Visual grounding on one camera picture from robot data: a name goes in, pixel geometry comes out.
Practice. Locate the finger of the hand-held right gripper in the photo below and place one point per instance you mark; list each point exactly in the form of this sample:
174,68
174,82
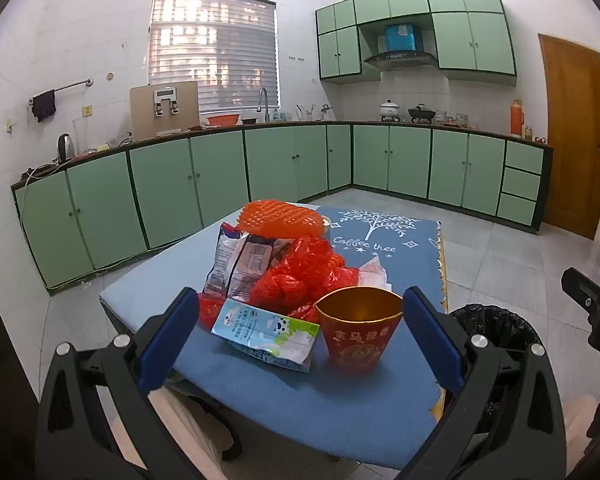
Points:
582,285

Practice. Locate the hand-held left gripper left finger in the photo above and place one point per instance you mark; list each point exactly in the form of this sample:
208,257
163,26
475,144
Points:
167,335

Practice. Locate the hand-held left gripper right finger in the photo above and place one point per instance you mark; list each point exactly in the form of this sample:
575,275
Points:
432,335

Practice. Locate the bin with black bag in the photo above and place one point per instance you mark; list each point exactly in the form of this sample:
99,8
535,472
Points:
500,325

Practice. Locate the red paper cup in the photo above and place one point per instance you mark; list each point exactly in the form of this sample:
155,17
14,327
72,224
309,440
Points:
355,347

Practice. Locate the blue white milk carton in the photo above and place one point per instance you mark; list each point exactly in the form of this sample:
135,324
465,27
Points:
260,332

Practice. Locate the silver snack packet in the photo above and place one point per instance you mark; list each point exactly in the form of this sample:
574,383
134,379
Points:
240,265

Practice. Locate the red plastic mesh bag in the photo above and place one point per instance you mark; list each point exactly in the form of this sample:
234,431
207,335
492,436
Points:
300,272

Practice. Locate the orange foam fruit net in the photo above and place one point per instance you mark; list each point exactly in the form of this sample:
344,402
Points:
280,217

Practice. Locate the wooden table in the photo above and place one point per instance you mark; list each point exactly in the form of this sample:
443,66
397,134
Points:
443,270

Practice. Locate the white crumpled tissue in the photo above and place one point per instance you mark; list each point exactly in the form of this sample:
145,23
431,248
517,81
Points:
372,272

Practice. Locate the table with blue cloth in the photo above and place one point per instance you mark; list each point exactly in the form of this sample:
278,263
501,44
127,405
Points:
380,242

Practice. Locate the green lower kitchen cabinets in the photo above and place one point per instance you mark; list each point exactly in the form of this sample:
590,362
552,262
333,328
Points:
170,190

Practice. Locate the green kitchen cabinets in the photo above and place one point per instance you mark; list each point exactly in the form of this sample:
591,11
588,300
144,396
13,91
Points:
460,40
170,190

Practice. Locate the orange thermos flask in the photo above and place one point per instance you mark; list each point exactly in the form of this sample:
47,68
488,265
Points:
516,119

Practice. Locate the steel electric kettle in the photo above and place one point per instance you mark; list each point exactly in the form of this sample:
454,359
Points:
65,149

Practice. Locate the row of glass jars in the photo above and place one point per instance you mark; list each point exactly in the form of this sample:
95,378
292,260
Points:
450,119

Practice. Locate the clear measuring jug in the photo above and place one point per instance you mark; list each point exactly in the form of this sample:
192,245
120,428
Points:
81,135

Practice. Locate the red plastic basin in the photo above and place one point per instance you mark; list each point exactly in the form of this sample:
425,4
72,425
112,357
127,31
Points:
223,120

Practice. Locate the black wok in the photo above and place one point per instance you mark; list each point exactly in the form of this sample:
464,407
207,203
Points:
421,112

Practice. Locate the beige water dispenser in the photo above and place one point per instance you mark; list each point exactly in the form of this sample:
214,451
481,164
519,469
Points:
145,110

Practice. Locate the white cooking pot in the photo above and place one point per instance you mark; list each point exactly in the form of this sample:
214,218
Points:
391,111

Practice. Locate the utensil holder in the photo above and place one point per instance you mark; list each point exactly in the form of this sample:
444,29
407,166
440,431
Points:
305,115

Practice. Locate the steel kitchen faucet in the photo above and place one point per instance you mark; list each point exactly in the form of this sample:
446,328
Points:
263,97

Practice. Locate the dark towel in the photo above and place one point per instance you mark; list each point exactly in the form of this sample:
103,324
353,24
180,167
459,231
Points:
43,106

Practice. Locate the green upper kitchen cabinets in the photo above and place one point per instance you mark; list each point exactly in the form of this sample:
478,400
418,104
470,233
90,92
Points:
460,40

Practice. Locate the window blind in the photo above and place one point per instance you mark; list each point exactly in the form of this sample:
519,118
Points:
215,50

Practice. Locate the range hood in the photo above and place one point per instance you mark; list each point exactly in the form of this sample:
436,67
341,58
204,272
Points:
402,47

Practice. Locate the metal towel rail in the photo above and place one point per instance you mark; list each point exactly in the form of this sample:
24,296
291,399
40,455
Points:
70,86

